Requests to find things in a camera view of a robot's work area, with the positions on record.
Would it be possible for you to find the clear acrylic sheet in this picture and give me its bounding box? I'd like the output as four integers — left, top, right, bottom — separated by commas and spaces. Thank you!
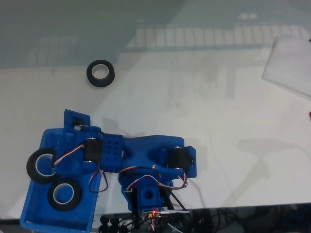
261, 35, 311, 99

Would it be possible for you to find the black tape roll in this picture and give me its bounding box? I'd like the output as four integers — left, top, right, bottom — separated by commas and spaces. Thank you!
86, 59, 115, 88
26, 147, 58, 184
47, 178, 82, 211

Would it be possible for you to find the blue plastic bin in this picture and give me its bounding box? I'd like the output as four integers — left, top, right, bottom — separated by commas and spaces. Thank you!
19, 128, 103, 233

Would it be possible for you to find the controller board with red light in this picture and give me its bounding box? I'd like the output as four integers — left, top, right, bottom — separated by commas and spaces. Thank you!
142, 209, 162, 219

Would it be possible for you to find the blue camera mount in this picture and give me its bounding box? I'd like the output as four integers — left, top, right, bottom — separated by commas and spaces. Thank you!
63, 109, 91, 133

